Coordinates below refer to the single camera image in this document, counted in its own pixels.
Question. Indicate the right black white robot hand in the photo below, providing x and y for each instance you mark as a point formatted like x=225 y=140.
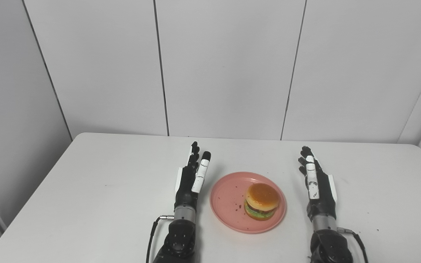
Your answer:
x=320 y=190

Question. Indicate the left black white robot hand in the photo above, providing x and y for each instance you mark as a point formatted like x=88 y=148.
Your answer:
x=188 y=182

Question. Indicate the pink round plate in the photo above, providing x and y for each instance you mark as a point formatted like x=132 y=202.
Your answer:
x=232 y=208

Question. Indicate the toy hamburger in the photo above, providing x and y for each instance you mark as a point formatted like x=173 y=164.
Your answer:
x=262 y=201

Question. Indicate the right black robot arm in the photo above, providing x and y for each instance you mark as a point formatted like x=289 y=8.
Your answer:
x=329 y=243

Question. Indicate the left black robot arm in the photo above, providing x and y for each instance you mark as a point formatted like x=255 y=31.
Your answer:
x=179 y=237

